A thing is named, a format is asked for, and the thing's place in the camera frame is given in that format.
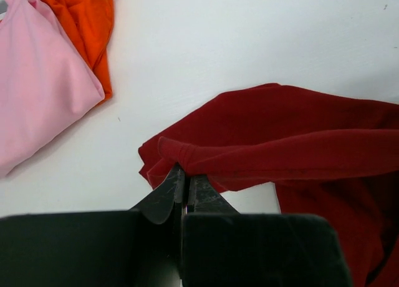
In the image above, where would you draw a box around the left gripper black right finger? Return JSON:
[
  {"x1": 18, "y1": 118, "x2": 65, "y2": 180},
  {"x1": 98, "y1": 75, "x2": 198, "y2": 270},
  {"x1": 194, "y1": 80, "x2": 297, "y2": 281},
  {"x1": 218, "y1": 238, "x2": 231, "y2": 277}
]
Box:
[{"x1": 182, "y1": 175, "x2": 352, "y2": 286}]

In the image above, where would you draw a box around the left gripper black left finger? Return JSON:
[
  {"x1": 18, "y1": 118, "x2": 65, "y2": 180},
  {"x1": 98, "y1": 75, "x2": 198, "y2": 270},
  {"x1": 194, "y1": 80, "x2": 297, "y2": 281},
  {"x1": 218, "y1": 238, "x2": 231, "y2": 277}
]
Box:
[{"x1": 1, "y1": 166, "x2": 183, "y2": 286}]

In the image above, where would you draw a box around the dark red t shirt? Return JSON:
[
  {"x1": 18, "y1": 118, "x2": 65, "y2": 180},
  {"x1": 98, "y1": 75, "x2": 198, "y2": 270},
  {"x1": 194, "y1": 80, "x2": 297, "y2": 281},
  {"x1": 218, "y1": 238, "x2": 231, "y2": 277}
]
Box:
[{"x1": 138, "y1": 84, "x2": 398, "y2": 286}]

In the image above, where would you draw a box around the pink folded t shirt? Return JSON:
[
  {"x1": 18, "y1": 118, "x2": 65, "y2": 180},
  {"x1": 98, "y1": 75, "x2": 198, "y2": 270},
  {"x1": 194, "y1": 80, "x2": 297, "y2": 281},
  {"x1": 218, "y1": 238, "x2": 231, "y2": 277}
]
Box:
[{"x1": 1, "y1": 0, "x2": 105, "y2": 176}]

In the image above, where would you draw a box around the orange folded t shirt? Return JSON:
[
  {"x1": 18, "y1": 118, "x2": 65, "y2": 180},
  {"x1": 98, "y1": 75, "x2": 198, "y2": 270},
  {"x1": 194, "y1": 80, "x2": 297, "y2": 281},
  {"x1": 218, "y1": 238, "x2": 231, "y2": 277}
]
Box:
[{"x1": 41, "y1": 0, "x2": 114, "y2": 101}]

